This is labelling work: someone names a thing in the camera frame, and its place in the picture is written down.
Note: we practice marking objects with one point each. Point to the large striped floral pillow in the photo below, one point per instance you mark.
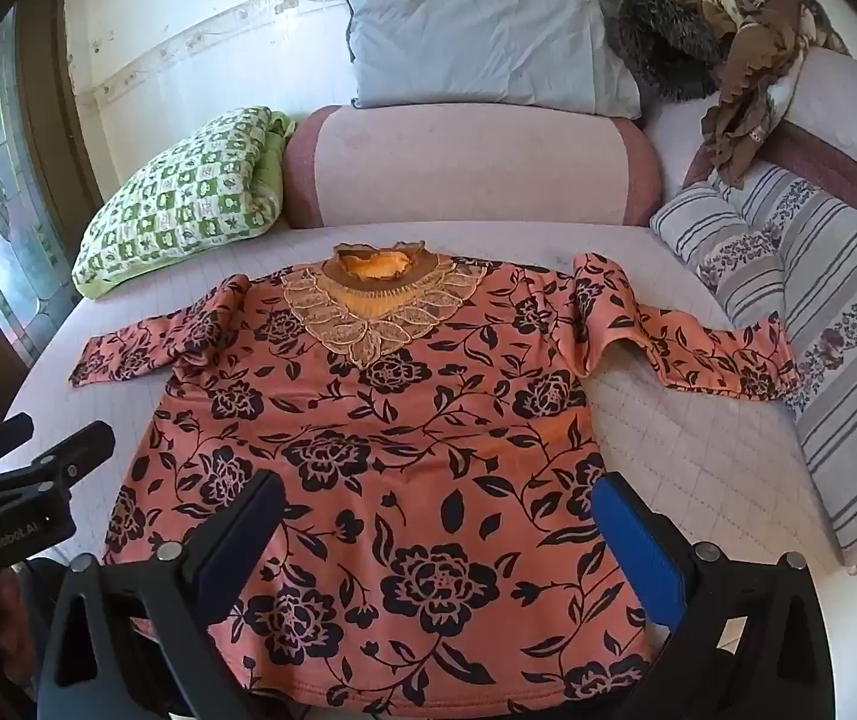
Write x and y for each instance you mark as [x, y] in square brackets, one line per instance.
[848, 330]

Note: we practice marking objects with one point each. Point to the orange floral long-sleeve shirt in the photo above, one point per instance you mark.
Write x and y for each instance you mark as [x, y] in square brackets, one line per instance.
[428, 465]

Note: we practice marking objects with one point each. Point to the dark furry cushion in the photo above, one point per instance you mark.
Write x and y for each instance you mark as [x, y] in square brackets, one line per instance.
[661, 45]

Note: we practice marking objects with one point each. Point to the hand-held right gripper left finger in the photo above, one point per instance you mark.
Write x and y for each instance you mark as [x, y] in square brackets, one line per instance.
[247, 536]

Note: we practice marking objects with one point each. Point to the grey-blue pillow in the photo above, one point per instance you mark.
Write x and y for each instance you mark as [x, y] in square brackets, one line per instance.
[481, 45]

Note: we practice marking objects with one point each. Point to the brown ruffled cloth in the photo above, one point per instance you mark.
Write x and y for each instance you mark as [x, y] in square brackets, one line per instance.
[751, 67]

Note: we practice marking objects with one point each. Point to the small striped floral pillow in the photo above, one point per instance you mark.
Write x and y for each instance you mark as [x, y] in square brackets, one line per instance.
[721, 255]

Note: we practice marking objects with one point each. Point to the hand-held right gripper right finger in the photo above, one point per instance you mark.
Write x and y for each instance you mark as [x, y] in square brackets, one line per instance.
[638, 544]

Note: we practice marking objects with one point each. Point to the pink quilted bed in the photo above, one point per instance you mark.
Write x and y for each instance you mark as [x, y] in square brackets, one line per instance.
[698, 435]

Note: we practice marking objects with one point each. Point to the green checkered pillow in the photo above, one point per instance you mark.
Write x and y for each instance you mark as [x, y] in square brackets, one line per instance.
[181, 195]

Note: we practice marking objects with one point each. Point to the pink bolster cushion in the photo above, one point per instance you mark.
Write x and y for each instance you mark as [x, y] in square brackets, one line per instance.
[466, 165]

